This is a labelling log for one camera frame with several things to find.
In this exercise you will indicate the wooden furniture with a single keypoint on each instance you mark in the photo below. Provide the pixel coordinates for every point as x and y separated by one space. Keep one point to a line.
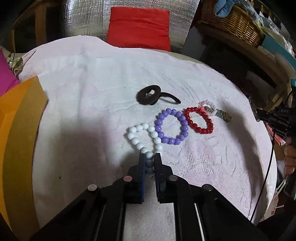
40 23

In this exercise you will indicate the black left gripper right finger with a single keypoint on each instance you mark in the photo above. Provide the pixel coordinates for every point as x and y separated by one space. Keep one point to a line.
193 207

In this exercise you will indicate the thick black hair scrunchie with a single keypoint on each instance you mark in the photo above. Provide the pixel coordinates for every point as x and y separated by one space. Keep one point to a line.
148 95

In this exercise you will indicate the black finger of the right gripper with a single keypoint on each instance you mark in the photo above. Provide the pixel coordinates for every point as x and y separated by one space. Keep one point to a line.
265 116

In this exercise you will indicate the red cushion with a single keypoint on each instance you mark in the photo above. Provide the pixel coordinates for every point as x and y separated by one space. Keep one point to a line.
139 28

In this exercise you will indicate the wicker basket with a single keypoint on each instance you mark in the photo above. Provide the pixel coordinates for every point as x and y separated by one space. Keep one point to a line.
237 23

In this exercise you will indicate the blue cloth in basket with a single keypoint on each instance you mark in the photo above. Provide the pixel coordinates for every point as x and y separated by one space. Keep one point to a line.
223 7

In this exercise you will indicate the magenta cushion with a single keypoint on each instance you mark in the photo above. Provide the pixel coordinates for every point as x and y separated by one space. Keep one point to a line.
7 79

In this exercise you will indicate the person's right hand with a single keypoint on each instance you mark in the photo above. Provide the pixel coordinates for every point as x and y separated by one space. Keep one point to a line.
290 157

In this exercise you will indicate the silver insulation foil sheet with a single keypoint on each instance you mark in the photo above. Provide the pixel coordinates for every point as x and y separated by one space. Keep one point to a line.
91 17

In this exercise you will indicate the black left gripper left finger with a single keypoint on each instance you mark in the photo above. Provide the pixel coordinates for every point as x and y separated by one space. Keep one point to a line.
113 200

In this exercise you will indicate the orange cardboard box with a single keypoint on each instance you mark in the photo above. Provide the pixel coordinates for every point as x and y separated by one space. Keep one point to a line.
21 110

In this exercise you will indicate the white pink towel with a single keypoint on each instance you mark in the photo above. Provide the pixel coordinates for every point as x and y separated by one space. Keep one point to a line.
96 92

